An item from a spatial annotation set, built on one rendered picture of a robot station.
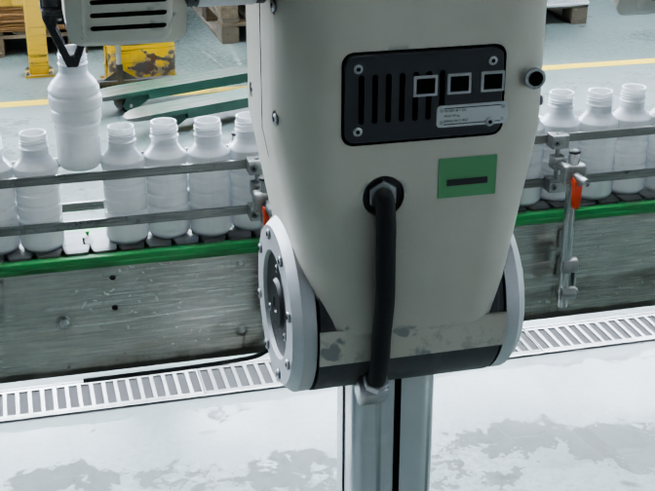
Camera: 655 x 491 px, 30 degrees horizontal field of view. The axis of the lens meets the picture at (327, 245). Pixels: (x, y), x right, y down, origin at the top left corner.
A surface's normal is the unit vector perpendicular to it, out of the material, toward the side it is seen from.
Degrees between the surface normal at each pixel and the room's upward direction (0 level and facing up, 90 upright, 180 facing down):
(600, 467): 0
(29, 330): 90
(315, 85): 90
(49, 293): 90
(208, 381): 0
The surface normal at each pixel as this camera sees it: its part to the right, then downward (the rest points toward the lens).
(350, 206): 0.25, 0.37
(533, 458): 0.00, -0.92
